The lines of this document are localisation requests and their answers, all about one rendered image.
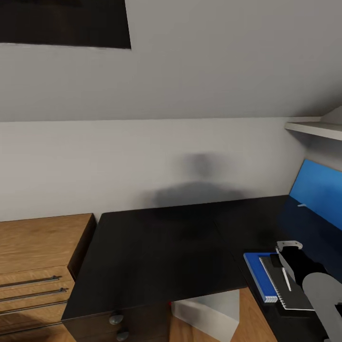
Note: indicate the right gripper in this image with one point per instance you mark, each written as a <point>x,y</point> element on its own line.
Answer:
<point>276,260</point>

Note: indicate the cabinet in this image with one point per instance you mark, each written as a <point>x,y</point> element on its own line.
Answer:
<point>145,324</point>
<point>39,263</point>

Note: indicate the folder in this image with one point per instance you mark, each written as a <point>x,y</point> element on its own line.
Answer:
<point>260,277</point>

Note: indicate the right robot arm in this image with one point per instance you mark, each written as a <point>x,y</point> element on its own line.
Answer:
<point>323,291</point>

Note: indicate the room divider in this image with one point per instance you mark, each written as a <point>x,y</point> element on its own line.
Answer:
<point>319,188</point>

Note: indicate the fixed window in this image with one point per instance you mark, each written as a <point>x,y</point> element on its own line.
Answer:
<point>80,23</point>

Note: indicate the notebook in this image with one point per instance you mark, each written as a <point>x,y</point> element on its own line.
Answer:
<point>291,295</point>

